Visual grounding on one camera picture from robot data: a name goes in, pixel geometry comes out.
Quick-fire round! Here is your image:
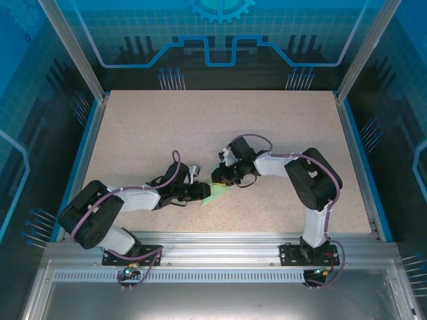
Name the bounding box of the blue aluminium side rail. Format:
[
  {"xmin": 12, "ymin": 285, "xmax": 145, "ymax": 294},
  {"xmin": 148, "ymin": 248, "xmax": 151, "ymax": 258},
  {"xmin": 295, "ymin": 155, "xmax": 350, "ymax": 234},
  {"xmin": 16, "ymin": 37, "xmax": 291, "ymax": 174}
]
[
  {"xmin": 335, "ymin": 93, "xmax": 394, "ymax": 243},
  {"xmin": 55, "ymin": 95, "xmax": 109, "ymax": 243}
]

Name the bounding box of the steel sheet tray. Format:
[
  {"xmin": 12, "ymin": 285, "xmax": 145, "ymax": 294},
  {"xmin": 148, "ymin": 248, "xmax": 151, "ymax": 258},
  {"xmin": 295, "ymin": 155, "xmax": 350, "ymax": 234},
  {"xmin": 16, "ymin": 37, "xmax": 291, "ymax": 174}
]
[{"xmin": 21, "ymin": 259, "xmax": 421, "ymax": 320}]

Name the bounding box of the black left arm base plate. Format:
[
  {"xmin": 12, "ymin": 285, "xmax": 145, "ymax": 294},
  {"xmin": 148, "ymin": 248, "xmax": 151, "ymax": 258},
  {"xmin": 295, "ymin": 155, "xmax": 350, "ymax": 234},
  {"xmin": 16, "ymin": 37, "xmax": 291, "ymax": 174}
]
[{"xmin": 101, "ymin": 244, "xmax": 164, "ymax": 267}]

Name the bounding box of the small connector with green light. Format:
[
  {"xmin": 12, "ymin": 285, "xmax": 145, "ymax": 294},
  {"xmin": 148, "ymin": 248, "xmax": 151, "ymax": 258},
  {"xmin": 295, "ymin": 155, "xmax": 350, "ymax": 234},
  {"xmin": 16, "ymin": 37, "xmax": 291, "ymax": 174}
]
[
  {"xmin": 123, "ymin": 261, "xmax": 141, "ymax": 279},
  {"xmin": 312, "ymin": 265, "xmax": 336, "ymax": 277}
]

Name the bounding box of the slotted grey cable duct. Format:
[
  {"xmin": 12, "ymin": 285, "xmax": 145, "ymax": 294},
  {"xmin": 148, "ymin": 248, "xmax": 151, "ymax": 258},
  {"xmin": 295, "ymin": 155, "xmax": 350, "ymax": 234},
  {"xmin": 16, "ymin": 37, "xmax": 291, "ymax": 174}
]
[{"xmin": 52, "ymin": 270, "xmax": 338, "ymax": 284}]

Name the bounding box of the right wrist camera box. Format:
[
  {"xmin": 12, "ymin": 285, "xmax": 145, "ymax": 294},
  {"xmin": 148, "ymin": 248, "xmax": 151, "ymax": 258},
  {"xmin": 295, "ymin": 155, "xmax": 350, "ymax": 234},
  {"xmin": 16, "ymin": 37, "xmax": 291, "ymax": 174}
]
[{"xmin": 218, "ymin": 145, "xmax": 235, "ymax": 167}]

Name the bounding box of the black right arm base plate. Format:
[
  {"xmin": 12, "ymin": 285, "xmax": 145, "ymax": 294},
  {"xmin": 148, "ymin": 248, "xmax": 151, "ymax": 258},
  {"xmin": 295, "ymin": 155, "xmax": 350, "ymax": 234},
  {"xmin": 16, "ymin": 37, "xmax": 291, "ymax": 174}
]
[{"xmin": 279, "ymin": 242, "xmax": 341, "ymax": 267}]

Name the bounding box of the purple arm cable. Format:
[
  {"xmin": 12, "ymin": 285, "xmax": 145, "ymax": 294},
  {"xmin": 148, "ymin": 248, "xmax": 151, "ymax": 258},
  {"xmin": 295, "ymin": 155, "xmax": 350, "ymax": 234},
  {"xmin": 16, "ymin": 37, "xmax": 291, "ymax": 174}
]
[
  {"xmin": 233, "ymin": 133, "xmax": 350, "ymax": 289},
  {"xmin": 69, "ymin": 149, "xmax": 183, "ymax": 291}
]

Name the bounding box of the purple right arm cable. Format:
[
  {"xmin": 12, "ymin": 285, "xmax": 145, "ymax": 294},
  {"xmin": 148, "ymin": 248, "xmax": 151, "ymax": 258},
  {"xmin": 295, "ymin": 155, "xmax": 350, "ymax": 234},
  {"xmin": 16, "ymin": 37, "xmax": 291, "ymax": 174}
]
[{"xmin": 233, "ymin": 133, "xmax": 350, "ymax": 289}]

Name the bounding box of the aluminium table edge beam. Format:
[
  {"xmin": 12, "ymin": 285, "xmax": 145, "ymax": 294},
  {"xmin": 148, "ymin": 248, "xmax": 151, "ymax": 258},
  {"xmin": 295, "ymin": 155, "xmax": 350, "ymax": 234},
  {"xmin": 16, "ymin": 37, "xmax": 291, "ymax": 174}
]
[{"xmin": 45, "ymin": 231, "xmax": 398, "ymax": 267}]

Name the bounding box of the aluminium frame post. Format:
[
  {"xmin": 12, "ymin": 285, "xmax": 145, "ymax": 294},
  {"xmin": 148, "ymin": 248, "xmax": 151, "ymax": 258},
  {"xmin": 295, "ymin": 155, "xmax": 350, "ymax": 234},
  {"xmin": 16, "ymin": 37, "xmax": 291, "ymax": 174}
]
[
  {"xmin": 37, "ymin": 0, "xmax": 111, "ymax": 103},
  {"xmin": 335, "ymin": 0, "xmax": 403, "ymax": 104}
]

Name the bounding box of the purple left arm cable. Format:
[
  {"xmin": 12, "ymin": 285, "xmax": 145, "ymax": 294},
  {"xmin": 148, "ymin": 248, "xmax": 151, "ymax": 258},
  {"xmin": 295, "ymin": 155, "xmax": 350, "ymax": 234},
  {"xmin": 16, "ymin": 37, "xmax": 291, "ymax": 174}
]
[{"xmin": 69, "ymin": 149, "xmax": 183, "ymax": 291}]

